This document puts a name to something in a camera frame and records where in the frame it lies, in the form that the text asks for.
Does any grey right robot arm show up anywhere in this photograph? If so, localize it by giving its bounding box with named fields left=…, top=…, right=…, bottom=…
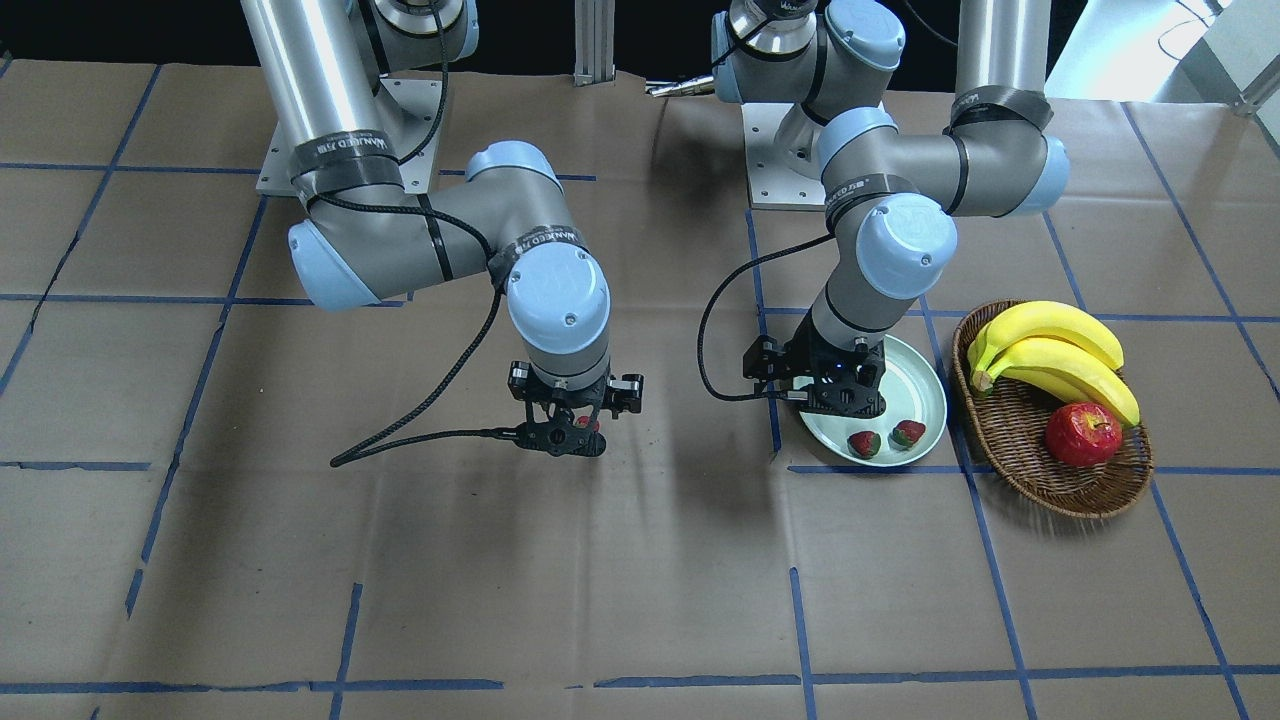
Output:
left=242, top=1, right=641, bottom=457

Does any yellow banana bunch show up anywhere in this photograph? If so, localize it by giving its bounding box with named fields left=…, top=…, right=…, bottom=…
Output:
left=969, top=300, right=1140, bottom=427

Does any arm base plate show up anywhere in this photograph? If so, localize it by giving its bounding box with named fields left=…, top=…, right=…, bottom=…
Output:
left=256, top=78, right=445, bottom=197
left=742, top=100, right=886, bottom=213

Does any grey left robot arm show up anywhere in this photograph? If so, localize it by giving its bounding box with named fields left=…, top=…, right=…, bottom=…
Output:
left=710, top=1, right=1070, bottom=418

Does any light green plate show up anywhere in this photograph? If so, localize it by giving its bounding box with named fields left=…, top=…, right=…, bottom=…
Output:
left=799, top=334, right=948, bottom=468

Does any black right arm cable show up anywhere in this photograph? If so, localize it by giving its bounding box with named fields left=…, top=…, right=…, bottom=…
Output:
left=300, top=0, right=526, bottom=469

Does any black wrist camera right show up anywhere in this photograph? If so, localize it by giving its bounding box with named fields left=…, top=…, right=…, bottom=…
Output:
left=602, top=374, right=645, bottom=419

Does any aluminium frame post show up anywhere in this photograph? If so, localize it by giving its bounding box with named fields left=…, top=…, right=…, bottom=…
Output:
left=572, top=0, right=617, bottom=87

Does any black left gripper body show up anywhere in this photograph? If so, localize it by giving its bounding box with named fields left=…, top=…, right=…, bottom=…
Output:
left=742, top=334, right=887, bottom=419

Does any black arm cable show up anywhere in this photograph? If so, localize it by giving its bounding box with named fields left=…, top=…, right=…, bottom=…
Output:
left=300, top=0, right=526, bottom=469
left=698, top=234, right=836, bottom=404

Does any red apple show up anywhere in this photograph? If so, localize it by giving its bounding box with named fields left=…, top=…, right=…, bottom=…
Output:
left=1043, top=402, right=1124, bottom=468

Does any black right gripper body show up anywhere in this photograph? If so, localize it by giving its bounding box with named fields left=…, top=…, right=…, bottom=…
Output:
left=508, top=363, right=611, bottom=457

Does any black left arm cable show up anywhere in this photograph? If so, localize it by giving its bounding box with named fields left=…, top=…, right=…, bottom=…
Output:
left=698, top=234, right=836, bottom=404

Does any brown wicker basket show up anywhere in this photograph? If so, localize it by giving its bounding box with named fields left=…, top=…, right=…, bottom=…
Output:
left=948, top=299, right=1156, bottom=520

